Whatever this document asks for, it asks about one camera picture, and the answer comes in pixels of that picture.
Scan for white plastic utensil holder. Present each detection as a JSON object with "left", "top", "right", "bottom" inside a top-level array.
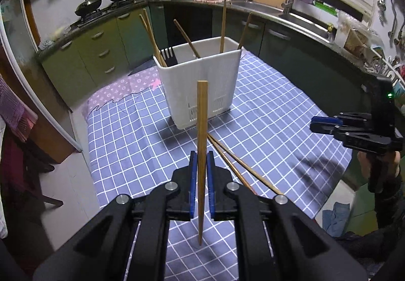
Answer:
[{"left": 153, "top": 36, "right": 242, "bottom": 131}]

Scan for green kitchen cabinets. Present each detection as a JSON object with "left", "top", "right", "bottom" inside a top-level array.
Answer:
[{"left": 37, "top": 0, "right": 370, "bottom": 115}]

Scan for person's right hand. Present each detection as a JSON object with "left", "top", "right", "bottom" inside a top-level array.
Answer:
[{"left": 357, "top": 151, "right": 401, "bottom": 193}]

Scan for blue checked tablecloth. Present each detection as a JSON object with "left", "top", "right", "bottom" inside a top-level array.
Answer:
[{"left": 82, "top": 48, "right": 354, "bottom": 281}]

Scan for blue floor rag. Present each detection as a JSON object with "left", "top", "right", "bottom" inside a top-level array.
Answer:
[{"left": 322, "top": 202, "right": 350, "bottom": 237}]

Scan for steel sink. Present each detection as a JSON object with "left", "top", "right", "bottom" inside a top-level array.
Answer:
[{"left": 232, "top": 1, "right": 332, "bottom": 42}]

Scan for black fork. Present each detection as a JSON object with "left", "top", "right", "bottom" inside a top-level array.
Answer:
[{"left": 160, "top": 47, "right": 178, "bottom": 67}]

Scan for purple striped hanging cloth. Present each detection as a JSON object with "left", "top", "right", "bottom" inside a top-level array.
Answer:
[{"left": 0, "top": 77, "right": 38, "bottom": 142}]

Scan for black wok with lid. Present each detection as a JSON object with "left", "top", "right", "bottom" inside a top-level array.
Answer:
[{"left": 75, "top": 0, "right": 102, "bottom": 17}]

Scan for glass sliding door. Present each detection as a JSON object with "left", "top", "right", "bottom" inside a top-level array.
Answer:
[{"left": 1, "top": 0, "right": 82, "bottom": 152}]

